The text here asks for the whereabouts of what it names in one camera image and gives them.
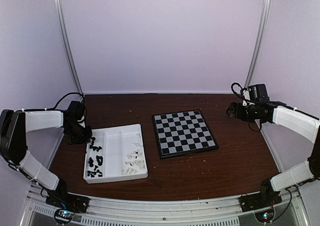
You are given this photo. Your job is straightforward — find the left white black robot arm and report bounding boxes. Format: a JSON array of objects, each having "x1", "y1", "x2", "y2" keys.
[{"x1": 0, "y1": 109, "x2": 92, "y2": 208}]

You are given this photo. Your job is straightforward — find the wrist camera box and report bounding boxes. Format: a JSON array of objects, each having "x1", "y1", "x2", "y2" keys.
[
  {"x1": 247, "y1": 83, "x2": 270, "y2": 103},
  {"x1": 67, "y1": 100, "x2": 85, "y2": 120}
]

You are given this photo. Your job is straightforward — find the black cable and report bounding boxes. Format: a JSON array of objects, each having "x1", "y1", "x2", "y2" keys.
[
  {"x1": 53, "y1": 92, "x2": 86, "y2": 111},
  {"x1": 230, "y1": 82, "x2": 250, "y2": 101}
]

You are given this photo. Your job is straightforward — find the white chess pieces pile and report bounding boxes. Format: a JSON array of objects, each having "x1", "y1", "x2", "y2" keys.
[{"x1": 121, "y1": 142, "x2": 148, "y2": 175}]

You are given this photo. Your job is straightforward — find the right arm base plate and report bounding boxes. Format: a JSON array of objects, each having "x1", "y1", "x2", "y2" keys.
[{"x1": 239, "y1": 192, "x2": 282, "y2": 212}]

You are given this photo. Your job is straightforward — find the right aluminium frame post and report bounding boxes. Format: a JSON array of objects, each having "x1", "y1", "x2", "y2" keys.
[{"x1": 244, "y1": 0, "x2": 272, "y2": 88}]

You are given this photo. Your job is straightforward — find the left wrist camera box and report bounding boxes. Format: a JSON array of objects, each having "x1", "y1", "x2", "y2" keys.
[{"x1": 67, "y1": 100, "x2": 85, "y2": 120}]

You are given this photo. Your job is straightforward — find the black white chess board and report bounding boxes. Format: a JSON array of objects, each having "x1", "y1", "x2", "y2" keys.
[{"x1": 152, "y1": 109, "x2": 219, "y2": 159}]

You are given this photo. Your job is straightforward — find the front aluminium rail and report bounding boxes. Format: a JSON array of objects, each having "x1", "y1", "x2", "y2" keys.
[{"x1": 21, "y1": 183, "x2": 307, "y2": 226}]

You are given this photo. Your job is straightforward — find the controller circuit board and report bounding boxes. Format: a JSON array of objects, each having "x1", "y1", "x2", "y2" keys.
[
  {"x1": 254, "y1": 209, "x2": 275, "y2": 224},
  {"x1": 53, "y1": 208, "x2": 75, "y2": 224}
]

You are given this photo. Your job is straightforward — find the white compartment tray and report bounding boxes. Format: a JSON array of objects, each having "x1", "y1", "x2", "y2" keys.
[{"x1": 83, "y1": 124, "x2": 148, "y2": 184}]

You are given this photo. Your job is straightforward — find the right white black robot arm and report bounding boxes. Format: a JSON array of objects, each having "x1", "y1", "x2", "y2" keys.
[{"x1": 226, "y1": 102, "x2": 320, "y2": 207}]

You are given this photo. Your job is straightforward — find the left black cable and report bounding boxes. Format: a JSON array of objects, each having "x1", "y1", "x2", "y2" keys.
[{"x1": 53, "y1": 92, "x2": 86, "y2": 111}]

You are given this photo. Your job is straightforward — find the right controller circuit board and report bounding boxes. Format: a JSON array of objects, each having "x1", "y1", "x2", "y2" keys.
[{"x1": 254, "y1": 209, "x2": 275, "y2": 224}]

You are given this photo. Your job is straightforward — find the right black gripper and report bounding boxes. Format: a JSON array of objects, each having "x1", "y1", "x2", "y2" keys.
[{"x1": 226, "y1": 102, "x2": 259, "y2": 123}]

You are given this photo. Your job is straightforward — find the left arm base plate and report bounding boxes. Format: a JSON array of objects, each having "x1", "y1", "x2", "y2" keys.
[{"x1": 45, "y1": 194, "x2": 90, "y2": 213}]

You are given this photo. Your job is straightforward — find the aluminium frame post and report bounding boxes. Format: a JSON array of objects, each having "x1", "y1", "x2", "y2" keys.
[
  {"x1": 244, "y1": 0, "x2": 272, "y2": 88},
  {"x1": 54, "y1": 0, "x2": 83, "y2": 94}
]

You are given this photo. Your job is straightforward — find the right black cable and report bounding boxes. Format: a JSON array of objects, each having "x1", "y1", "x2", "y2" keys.
[{"x1": 230, "y1": 82, "x2": 250, "y2": 101}]

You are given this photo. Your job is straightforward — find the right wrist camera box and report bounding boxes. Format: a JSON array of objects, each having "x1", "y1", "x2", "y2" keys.
[{"x1": 247, "y1": 83, "x2": 270, "y2": 103}]

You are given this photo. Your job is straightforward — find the black chess pieces pile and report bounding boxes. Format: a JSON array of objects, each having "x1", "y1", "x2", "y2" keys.
[{"x1": 84, "y1": 137, "x2": 104, "y2": 179}]

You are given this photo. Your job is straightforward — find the left aluminium frame post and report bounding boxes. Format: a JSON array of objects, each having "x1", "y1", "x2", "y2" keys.
[{"x1": 54, "y1": 0, "x2": 83, "y2": 94}]

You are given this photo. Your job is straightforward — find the left controller circuit board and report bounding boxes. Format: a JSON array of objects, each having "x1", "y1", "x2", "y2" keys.
[{"x1": 53, "y1": 208, "x2": 75, "y2": 224}]

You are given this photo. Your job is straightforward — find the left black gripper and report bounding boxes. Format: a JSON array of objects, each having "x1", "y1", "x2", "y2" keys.
[{"x1": 64, "y1": 122, "x2": 92, "y2": 145}]

